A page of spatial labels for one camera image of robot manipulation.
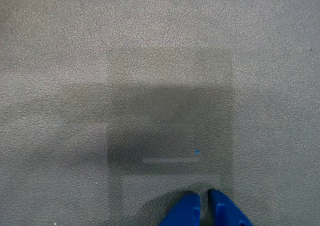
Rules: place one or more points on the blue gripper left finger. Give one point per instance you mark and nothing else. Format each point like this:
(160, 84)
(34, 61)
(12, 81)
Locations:
(185, 212)

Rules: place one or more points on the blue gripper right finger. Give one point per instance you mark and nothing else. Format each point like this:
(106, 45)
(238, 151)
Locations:
(225, 211)

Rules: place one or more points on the grey mat with NOWROBO print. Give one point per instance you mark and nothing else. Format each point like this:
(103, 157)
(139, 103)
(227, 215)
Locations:
(125, 85)

